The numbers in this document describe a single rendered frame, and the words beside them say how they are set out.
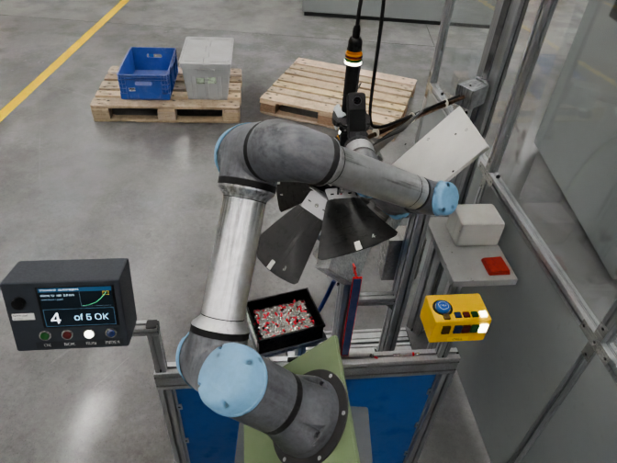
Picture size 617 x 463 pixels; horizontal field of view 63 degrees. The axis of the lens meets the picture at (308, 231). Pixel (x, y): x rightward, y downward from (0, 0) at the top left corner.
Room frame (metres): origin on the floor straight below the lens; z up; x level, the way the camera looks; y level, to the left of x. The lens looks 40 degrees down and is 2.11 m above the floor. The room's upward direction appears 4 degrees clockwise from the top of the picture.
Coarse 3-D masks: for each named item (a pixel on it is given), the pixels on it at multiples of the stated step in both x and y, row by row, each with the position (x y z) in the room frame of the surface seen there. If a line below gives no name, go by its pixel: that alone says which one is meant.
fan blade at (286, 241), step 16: (288, 224) 1.27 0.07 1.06; (304, 224) 1.26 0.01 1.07; (320, 224) 1.26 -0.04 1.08; (272, 240) 1.25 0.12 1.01; (288, 240) 1.23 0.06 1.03; (304, 240) 1.22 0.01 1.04; (272, 256) 1.20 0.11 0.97; (288, 256) 1.19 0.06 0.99; (304, 256) 1.18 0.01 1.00; (272, 272) 1.16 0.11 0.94; (288, 272) 1.15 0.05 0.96
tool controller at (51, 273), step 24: (24, 264) 0.84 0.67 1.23; (48, 264) 0.85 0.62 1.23; (72, 264) 0.85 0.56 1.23; (96, 264) 0.86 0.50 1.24; (120, 264) 0.86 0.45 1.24; (24, 288) 0.76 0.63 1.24; (48, 288) 0.76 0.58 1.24; (72, 288) 0.77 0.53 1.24; (96, 288) 0.78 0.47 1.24; (120, 288) 0.79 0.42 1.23; (24, 312) 0.74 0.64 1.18; (72, 312) 0.75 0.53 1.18; (96, 312) 0.76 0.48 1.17; (120, 312) 0.77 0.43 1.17; (24, 336) 0.72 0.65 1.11; (96, 336) 0.74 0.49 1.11; (120, 336) 0.75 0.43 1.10
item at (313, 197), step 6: (312, 192) 1.34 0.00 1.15; (306, 198) 1.32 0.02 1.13; (312, 198) 1.32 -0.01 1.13; (318, 198) 1.32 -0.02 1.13; (324, 198) 1.32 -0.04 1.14; (306, 204) 1.31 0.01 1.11; (312, 204) 1.31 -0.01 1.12; (324, 204) 1.31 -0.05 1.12; (312, 210) 1.30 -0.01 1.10; (318, 210) 1.30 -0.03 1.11; (318, 216) 1.28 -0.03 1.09
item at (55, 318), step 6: (48, 312) 0.75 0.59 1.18; (54, 312) 0.75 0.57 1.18; (60, 312) 0.75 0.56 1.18; (48, 318) 0.74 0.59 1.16; (54, 318) 0.74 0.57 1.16; (60, 318) 0.75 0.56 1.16; (66, 318) 0.75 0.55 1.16; (48, 324) 0.74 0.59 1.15; (54, 324) 0.74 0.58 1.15; (60, 324) 0.74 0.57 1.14; (66, 324) 0.74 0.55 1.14
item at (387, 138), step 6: (408, 120) 1.30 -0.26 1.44; (402, 126) 1.26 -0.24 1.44; (408, 126) 1.24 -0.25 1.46; (390, 132) 1.29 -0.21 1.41; (396, 132) 1.24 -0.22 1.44; (384, 138) 1.26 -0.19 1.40; (390, 138) 1.37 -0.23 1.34; (378, 144) 1.34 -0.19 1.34; (384, 144) 1.38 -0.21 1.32; (378, 150) 1.38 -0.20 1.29
